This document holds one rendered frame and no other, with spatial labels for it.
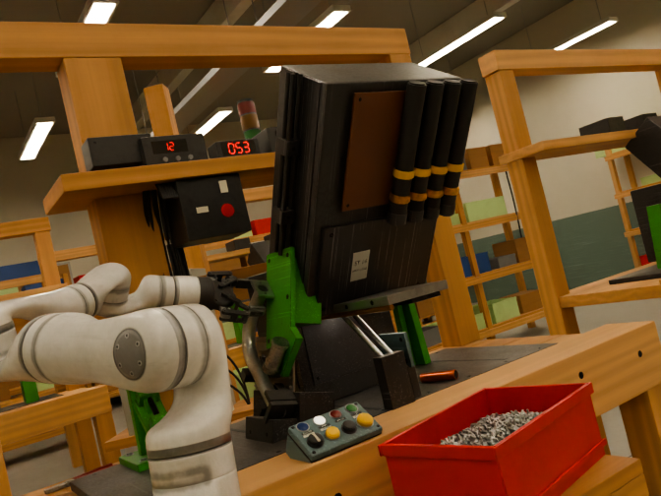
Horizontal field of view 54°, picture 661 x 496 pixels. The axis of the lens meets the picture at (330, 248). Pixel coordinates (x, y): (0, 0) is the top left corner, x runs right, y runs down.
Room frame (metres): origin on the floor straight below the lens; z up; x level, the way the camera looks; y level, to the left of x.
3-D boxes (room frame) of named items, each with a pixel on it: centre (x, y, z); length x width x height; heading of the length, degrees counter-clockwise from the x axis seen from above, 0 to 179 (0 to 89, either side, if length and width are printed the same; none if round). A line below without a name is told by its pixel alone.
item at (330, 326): (1.69, 0.06, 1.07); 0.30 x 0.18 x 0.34; 123
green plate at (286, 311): (1.42, 0.10, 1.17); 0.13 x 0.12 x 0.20; 123
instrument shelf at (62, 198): (1.73, 0.22, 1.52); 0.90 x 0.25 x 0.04; 123
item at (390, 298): (1.47, -0.05, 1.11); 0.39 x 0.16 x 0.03; 33
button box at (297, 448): (1.16, 0.07, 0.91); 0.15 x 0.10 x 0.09; 123
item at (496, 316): (7.34, -1.36, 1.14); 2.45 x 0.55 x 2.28; 123
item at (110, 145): (1.54, 0.44, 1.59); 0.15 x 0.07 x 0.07; 123
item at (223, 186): (1.63, 0.28, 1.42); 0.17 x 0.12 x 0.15; 123
